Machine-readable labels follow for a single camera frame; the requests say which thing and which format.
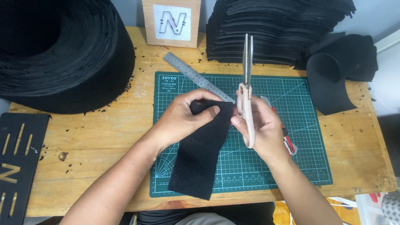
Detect stack of black foam sheets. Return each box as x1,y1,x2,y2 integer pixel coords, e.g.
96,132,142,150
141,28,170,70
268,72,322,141
206,0,357,67

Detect person's right hand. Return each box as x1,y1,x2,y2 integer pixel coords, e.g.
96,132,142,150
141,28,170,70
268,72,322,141
231,94,289,164

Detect black foam strip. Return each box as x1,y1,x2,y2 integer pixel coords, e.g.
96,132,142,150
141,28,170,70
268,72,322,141
168,99,235,200

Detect person's left hand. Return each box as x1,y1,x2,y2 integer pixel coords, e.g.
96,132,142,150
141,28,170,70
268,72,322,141
159,88,224,149

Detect pink handled scissors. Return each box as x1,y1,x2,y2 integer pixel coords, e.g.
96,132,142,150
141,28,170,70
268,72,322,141
236,34,256,149

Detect wooden letter template block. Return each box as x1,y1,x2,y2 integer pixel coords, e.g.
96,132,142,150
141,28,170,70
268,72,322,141
142,0,202,49

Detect red utility knife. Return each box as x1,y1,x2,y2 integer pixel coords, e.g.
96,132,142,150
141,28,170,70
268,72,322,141
260,96,297,156

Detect white mesh basket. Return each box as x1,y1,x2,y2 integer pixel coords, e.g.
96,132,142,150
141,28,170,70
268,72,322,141
356,191,400,225

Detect steel ruler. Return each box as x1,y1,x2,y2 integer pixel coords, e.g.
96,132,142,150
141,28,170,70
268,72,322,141
162,52,236,104

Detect green cutting mat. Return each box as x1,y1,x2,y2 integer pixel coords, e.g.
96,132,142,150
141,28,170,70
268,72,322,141
149,71,334,198

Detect black board with letter cutouts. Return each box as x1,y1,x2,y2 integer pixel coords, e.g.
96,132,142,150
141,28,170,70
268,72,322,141
0,112,50,225

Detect large black foam roll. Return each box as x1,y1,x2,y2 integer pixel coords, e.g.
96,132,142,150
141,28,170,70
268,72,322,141
0,0,136,115

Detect person's dark clothing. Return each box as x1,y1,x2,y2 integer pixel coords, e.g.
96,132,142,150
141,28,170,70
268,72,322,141
131,202,276,225

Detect curled black foam piece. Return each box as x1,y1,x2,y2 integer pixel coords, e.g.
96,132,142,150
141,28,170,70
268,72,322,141
295,32,379,116

